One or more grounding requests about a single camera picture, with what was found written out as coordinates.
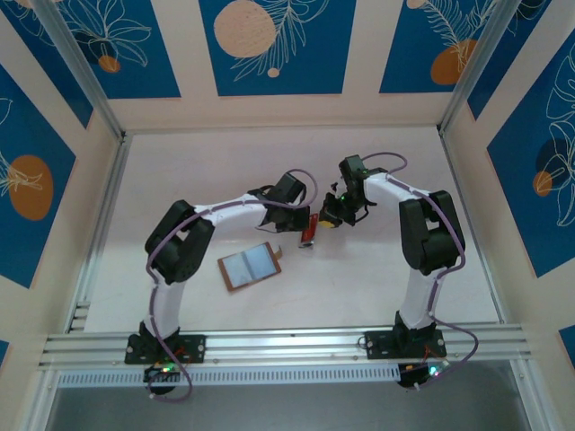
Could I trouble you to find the controller board with LED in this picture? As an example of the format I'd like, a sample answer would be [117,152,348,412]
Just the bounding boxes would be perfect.
[397,361,451,390]
[143,363,181,383]

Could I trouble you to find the aluminium mounting rail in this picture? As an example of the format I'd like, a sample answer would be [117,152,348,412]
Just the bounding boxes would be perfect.
[38,323,538,370]

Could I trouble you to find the aluminium frame post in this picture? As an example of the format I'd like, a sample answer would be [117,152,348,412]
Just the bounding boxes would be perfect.
[438,0,518,136]
[33,0,128,141]

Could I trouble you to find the brown leather card holder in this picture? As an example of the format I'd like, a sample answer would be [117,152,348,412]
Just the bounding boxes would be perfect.
[217,242,285,294]

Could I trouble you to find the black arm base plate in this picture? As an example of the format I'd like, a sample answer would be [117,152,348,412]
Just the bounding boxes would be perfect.
[124,334,208,365]
[364,330,448,360]

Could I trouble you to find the grey metal panel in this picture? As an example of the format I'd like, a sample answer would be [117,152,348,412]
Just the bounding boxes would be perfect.
[44,361,531,431]

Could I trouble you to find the white slotted cable duct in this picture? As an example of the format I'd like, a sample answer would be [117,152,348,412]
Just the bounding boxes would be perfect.
[56,364,402,388]

